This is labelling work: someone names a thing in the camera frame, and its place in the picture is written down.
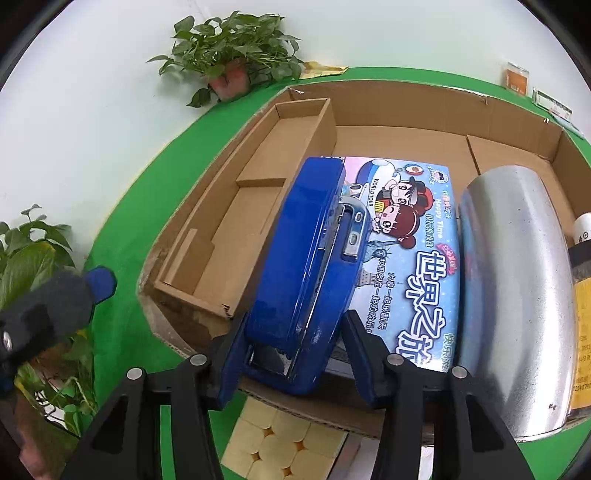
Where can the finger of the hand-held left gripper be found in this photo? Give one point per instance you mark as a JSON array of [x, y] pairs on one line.
[[102, 282]]

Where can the cardboard box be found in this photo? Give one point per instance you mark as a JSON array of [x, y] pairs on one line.
[[258, 212]]

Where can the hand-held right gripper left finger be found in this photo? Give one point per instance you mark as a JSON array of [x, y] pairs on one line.
[[231, 364]]

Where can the yellow cloth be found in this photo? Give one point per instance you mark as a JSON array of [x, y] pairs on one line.
[[323, 70]]

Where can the large leafy green plant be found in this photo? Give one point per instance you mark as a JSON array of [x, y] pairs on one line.
[[27, 263]]

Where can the small white box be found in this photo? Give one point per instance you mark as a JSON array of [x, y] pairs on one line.
[[551, 104]]

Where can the silver metal can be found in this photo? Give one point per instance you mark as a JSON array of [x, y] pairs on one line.
[[512, 286]]

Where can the white flat box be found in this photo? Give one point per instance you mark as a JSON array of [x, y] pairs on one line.
[[362, 461]]

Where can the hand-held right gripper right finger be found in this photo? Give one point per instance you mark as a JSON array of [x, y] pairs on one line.
[[364, 369]]

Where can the yellow label bottle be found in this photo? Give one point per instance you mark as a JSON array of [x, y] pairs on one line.
[[582, 323]]

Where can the colourful cartoon game box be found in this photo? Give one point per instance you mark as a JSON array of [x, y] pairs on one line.
[[415, 258]]

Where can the yellow puzzle cube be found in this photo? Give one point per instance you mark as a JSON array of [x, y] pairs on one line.
[[277, 443]]

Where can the orange label jar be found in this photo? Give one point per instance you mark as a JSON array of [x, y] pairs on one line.
[[516, 79]]

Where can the potted green plant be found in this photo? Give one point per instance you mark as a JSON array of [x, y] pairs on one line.
[[231, 46]]

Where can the blue stapler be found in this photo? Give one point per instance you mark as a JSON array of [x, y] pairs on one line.
[[300, 258]]

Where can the person's left forearm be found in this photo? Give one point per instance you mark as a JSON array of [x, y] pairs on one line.
[[39, 452]]

